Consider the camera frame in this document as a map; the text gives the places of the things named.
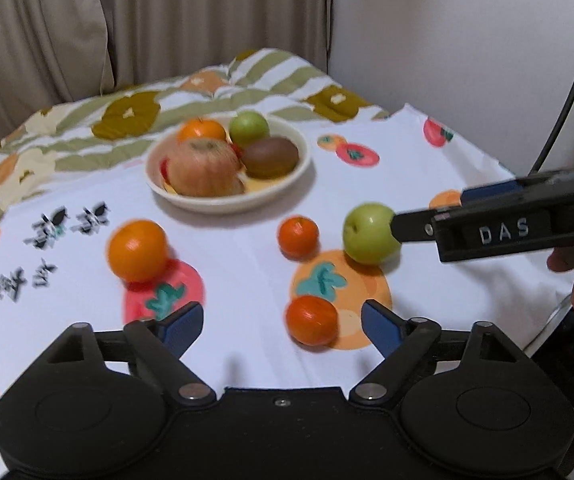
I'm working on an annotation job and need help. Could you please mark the green apple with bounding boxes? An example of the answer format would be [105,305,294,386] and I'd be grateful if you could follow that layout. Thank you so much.
[229,110,270,148]
[342,203,401,266]

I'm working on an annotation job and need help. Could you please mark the red cherry tomato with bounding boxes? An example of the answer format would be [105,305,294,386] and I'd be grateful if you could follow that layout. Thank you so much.
[159,158,169,182]
[231,143,244,159]

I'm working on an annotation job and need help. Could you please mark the red-orange persimmon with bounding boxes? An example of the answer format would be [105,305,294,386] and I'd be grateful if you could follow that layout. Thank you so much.
[285,295,339,347]

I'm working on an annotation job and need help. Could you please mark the large orange on cloth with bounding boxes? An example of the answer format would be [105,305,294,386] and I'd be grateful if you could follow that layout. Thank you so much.
[106,219,169,283]

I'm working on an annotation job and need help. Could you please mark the white fruit-print cloth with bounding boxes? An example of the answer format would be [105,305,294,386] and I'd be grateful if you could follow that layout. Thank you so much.
[0,107,572,475]

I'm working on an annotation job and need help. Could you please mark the brown kiwi fruit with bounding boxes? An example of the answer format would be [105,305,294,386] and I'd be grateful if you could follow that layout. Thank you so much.
[241,136,300,179]

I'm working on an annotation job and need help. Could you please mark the cream ceramic fruit bowl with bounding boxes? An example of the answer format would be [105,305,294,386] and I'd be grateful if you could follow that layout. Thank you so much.
[145,113,311,214]

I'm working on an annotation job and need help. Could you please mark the reddish yellow apple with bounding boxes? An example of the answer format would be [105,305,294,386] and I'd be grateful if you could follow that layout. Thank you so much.
[168,139,244,198]

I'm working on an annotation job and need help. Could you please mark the green apple in bowl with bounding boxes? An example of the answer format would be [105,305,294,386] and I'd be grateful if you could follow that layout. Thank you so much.
[229,110,270,148]

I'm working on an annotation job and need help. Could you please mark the orange mandarin in bowl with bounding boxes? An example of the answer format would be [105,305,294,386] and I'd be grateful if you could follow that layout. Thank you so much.
[176,117,227,142]

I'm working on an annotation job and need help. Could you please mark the floral striped quilt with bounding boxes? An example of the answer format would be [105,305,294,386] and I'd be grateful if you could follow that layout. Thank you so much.
[0,48,388,220]

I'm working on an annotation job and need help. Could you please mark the beige curtain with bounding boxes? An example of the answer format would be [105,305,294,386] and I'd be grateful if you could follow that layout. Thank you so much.
[0,0,330,139]

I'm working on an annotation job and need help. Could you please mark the black cable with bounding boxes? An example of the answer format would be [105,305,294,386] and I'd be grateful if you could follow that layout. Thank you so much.
[527,0,574,176]

